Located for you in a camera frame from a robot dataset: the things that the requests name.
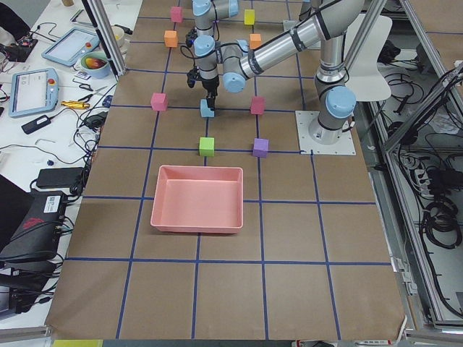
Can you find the orange foam block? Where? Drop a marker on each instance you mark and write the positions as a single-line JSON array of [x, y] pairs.
[[255, 40], [170, 38]]

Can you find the black power adapter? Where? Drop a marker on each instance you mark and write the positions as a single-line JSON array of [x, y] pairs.
[[36, 124]]

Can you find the purple foam block far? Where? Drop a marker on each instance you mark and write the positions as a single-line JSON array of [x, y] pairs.
[[260, 148]]

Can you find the aluminium frame post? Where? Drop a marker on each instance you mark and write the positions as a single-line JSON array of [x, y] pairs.
[[100, 22]]

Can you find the white chair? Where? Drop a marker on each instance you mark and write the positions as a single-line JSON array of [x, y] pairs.
[[365, 81]]

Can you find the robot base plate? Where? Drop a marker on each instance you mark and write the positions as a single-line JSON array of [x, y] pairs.
[[315, 140]]

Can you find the light blue foam block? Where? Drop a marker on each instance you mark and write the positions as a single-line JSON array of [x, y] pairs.
[[205, 110]]

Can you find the scissors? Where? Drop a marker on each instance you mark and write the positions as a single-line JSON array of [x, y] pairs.
[[91, 92]]

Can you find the green foam block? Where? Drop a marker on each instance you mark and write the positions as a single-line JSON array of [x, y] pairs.
[[207, 147]]

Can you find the black computer box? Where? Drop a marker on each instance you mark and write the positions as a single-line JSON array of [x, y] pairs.
[[35, 235]]

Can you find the yellow foam block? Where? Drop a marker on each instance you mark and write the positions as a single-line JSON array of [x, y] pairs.
[[249, 17]]

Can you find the pink foam block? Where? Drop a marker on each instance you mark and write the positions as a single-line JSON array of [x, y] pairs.
[[176, 14], [258, 105], [159, 102]]

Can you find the blue bowl with fruit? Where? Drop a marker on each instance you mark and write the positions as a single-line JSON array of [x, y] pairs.
[[95, 64]]

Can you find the pink plastic tray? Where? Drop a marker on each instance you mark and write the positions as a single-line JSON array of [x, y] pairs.
[[199, 199]]

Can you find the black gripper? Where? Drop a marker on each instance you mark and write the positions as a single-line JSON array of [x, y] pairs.
[[210, 85]]

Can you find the yellow utility knife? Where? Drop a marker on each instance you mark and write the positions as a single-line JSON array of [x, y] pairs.
[[75, 104]]

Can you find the teach pendant tablet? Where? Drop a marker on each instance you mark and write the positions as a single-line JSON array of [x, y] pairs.
[[71, 47], [33, 92]]

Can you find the black power brick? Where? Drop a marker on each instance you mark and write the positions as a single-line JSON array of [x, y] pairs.
[[58, 177]]

